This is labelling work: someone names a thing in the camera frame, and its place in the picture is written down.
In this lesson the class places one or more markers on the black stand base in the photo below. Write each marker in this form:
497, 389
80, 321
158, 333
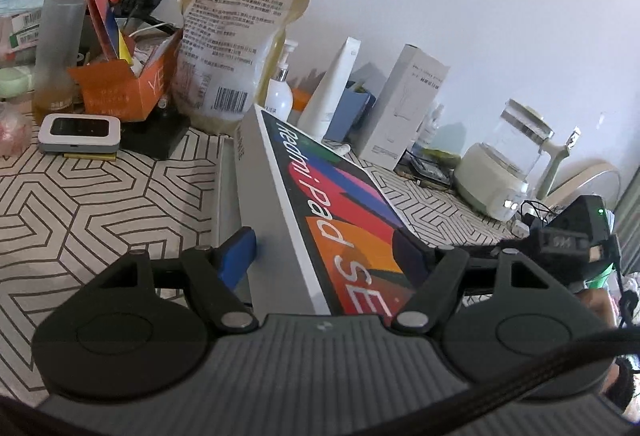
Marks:
155, 135

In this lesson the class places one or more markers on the pink plastic bag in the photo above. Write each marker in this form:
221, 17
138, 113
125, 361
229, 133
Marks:
15, 130

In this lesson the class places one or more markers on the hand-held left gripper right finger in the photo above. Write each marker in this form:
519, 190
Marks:
415, 258

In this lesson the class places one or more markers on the Redmi Pad SE box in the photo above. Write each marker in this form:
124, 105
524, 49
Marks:
325, 206

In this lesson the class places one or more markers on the white cosmetic tube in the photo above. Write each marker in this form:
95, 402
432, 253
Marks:
327, 95

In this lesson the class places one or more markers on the small clear spray bottle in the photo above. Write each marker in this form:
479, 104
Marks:
430, 128

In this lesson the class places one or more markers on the red and yellow card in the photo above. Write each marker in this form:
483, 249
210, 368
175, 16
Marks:
105, 20

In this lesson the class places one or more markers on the white labelled boxes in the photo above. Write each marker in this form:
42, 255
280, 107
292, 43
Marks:
20, 35

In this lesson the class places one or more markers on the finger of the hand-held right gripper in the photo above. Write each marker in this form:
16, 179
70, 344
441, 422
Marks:
517, 242

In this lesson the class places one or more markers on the orange cardboard box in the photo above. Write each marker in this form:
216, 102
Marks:
125, 90

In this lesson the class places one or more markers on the green packet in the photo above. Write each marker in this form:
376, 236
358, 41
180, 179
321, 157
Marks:
440, 156

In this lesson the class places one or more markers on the small white roll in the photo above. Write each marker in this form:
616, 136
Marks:
337, 148

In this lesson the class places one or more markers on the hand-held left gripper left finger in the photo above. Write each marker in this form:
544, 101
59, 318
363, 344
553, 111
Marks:
235, 253

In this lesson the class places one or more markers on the tall white carton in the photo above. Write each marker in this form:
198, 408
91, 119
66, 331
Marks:
405, 110

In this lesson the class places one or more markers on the green round jar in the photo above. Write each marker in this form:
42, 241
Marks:
15, 81

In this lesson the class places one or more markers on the glass electric kettle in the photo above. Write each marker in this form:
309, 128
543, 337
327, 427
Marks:
495, 176

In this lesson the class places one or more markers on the white pump bottle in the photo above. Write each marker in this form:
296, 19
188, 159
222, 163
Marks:
278, 98

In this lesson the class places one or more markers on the person's right forearm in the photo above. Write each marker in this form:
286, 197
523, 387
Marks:
597, 308

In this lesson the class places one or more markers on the orange small container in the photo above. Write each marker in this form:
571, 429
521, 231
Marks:
301, 100

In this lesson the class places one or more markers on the white portable wifi device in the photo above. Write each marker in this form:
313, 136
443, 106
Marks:
80, 133

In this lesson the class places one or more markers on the blue pen holder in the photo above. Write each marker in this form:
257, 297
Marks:
352, 113

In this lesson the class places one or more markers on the brown snack pouch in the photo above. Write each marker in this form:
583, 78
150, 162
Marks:
230, 45

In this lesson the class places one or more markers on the white charger plug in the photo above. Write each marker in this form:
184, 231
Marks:
521, 229

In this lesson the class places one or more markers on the geometric patterned desktop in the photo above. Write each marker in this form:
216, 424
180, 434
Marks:
100, 206

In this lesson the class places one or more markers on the frosted bottle with gold cap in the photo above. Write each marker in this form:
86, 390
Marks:
57, 50

